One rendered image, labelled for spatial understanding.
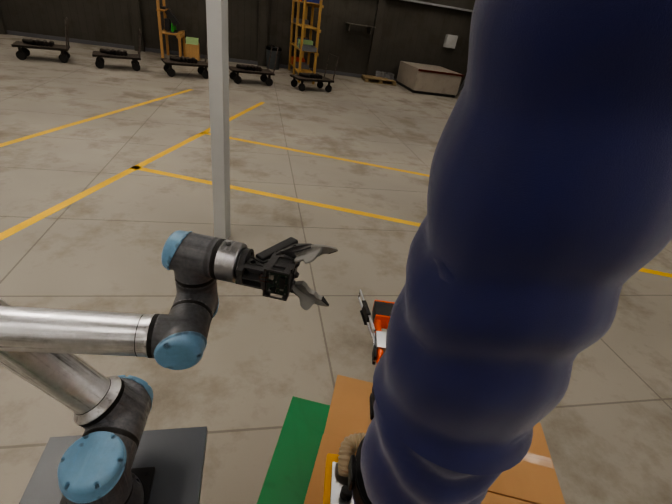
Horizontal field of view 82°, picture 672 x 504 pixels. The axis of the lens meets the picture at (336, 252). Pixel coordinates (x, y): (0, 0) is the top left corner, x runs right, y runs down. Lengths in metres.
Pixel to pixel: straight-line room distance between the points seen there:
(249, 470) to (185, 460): 0.86
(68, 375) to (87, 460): 0.22
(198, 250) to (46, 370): 0.55
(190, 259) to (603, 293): 0.71
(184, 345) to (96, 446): 0.52
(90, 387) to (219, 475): 1.21
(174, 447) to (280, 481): 0.89
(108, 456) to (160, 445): 0.35
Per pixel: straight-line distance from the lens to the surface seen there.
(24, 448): 2.70
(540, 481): 2.05
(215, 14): 3.45
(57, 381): 1.26
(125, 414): 1.34
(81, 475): 1.26
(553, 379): 0.50
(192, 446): 1.56
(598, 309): 0.45
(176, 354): 0.85
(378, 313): 1.27
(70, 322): 0.91
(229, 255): 0.83
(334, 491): 1.05
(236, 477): 2.34
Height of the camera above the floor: 2.07
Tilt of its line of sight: 32 degrees down
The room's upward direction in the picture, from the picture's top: 9 degrees clockwise
